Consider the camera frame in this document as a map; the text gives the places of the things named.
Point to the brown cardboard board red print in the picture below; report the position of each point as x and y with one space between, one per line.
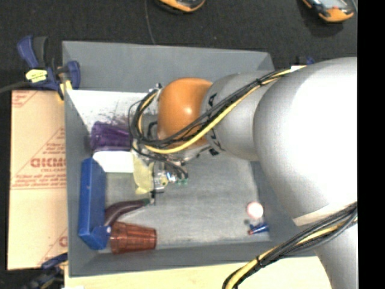
36 191

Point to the small blue and red tool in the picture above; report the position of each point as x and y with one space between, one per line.
259 229

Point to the grey metal bin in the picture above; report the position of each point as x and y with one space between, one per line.
210 197

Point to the blue long block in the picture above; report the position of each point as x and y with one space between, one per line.
90 197

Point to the white pink ball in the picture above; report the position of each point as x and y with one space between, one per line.
254 210

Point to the dark purple toy eggplant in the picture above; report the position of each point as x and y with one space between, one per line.
120 208

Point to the white box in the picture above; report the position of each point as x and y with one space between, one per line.
115 161

